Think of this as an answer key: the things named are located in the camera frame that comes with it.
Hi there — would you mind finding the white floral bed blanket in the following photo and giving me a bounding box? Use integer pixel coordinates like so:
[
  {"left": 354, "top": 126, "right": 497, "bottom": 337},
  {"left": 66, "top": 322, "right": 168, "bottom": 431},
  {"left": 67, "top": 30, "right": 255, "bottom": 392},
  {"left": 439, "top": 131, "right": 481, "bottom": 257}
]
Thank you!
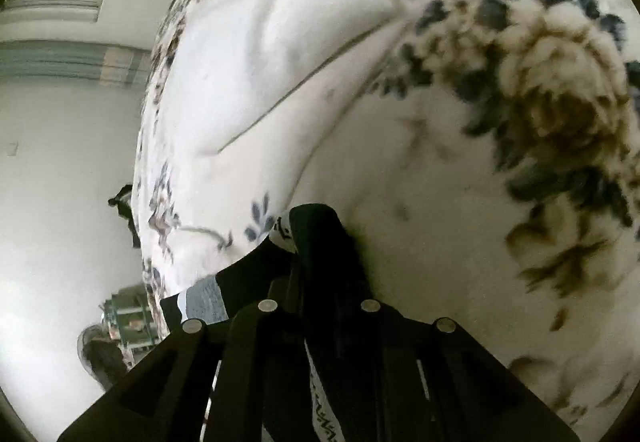
[{"left": 132, "top": 0, "right": 639, "bottom": 441}]

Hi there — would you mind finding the teal striped curtain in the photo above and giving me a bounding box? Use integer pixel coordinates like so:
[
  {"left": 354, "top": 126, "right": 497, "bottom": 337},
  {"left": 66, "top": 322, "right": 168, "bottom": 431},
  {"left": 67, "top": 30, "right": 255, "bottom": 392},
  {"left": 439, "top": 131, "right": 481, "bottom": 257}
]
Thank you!
[{"left": 1, "top": 41, "right": 151, "bottom": 87}]

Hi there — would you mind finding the grey round floor object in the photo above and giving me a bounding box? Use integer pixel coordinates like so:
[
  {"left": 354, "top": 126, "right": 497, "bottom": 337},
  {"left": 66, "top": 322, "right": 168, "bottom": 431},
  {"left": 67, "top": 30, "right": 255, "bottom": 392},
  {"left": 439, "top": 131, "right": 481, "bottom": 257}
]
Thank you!
[{"left": 77, "top": 325, "right": 128, "bottom": 391}]

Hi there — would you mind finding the black patterned knit sweater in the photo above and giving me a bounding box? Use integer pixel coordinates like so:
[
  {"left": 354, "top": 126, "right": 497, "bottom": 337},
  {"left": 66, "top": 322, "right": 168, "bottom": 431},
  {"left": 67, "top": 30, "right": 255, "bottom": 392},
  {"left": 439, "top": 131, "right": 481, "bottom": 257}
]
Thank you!
[{"left": 159, "top": 202, "right": 432, "bottom": 442}]

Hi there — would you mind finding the white pillow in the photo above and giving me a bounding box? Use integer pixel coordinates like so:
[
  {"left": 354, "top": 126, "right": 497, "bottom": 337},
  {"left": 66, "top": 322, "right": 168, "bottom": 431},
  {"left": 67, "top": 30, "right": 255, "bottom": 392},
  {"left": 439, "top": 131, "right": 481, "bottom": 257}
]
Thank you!
[{"left": 158, "top": 0, "right": 397, "bottom": 157}]

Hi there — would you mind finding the green shelf rack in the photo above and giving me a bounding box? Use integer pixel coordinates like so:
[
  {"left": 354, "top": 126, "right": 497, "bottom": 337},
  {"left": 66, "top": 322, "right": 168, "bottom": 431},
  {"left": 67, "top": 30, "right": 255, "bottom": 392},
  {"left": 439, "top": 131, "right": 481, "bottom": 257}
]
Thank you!
[{"left": 100, "top": 285, "right": 160, "bottom": 368}]

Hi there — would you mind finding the dark garment at bed edge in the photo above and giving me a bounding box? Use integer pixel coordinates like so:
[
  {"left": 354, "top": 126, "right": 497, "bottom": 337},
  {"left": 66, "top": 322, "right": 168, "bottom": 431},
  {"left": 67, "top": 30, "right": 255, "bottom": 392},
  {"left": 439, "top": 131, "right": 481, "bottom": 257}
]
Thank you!
[{"left": 107, "top": 184, "right": 141, "bottom": 249}]

